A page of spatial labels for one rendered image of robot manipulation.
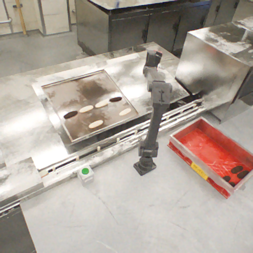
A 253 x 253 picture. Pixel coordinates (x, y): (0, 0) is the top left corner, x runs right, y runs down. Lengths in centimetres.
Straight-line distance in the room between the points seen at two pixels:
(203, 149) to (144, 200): 55
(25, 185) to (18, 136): 44
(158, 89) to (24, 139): 92
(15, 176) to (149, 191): 70
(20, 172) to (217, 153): 117
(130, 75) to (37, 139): 85
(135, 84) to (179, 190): 87
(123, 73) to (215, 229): 123
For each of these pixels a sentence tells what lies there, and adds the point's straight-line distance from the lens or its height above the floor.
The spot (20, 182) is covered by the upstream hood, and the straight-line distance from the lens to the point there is 123.
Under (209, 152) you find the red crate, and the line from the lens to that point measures 154.
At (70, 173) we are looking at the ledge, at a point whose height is 86.
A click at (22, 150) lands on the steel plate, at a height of 82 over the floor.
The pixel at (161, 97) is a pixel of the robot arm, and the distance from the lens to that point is 100.
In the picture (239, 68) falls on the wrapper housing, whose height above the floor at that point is 126.
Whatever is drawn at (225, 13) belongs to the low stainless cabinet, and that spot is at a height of 40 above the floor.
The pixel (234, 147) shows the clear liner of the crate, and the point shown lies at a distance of 156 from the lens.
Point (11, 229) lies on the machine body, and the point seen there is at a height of 62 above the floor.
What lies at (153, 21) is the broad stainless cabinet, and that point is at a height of 77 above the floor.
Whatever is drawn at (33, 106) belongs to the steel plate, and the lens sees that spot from 175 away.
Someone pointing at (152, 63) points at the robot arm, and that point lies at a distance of 143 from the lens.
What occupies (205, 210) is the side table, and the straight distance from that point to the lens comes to 131.
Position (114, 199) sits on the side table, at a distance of 123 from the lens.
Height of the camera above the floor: 192
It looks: 45 degrees down
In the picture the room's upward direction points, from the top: 7 degrees clockwise
